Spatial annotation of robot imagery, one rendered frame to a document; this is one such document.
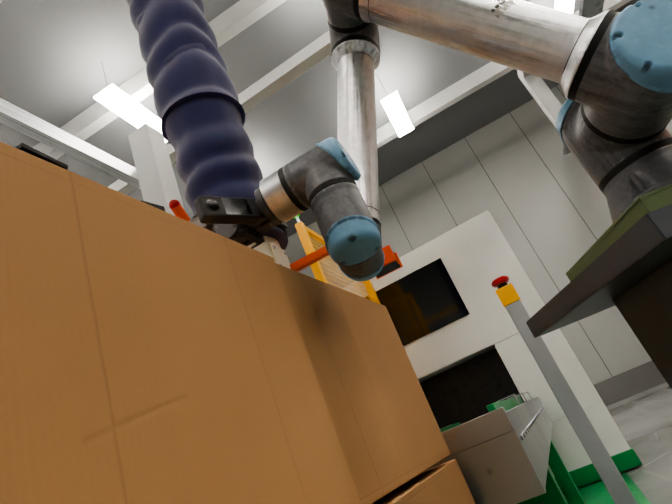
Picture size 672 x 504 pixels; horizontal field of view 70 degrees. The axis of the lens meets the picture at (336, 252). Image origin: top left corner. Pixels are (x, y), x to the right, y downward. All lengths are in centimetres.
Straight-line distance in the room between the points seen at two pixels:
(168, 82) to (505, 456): 131
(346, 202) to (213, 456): 46
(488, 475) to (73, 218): 114
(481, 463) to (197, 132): 111
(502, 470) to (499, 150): 1036
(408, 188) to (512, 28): 1051
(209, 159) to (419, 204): 1008
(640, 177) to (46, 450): 94
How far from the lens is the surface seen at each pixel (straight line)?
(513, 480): 137
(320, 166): 83
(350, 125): 104
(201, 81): 144
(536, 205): 1090
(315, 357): 79
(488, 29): 99
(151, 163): 325
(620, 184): 104
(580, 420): 191
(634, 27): 93
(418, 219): 1109
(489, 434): 136
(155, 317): 49
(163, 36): 158
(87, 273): 46
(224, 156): 126
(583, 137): 106
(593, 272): 86
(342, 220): 77
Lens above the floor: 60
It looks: 24 degrees up
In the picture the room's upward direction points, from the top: 23 degrees counter-clockwise
